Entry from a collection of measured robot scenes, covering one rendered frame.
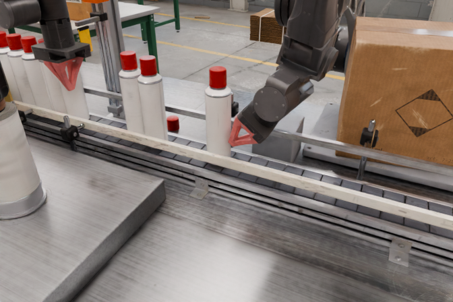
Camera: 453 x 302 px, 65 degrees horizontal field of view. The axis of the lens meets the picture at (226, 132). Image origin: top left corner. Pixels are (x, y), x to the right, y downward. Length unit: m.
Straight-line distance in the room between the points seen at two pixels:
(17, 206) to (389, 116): 0.73
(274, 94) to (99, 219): 0.36
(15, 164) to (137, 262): 0.25
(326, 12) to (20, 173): 0.54
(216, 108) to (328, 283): 0.36
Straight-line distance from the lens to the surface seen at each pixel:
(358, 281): 0.64
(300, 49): 0.59
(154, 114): 0.77
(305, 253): 0.66
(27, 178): 0.69
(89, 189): 0.73
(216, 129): 0.70
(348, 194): 0.66
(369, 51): 0.77
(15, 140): 0.66
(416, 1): 5.88
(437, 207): 0.75
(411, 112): 0.82
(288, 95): 0.55
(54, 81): 0.97
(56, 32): 0.79
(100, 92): 0.94
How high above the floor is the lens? 1.32
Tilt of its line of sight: 30 degrees down
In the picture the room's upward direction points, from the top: straight up
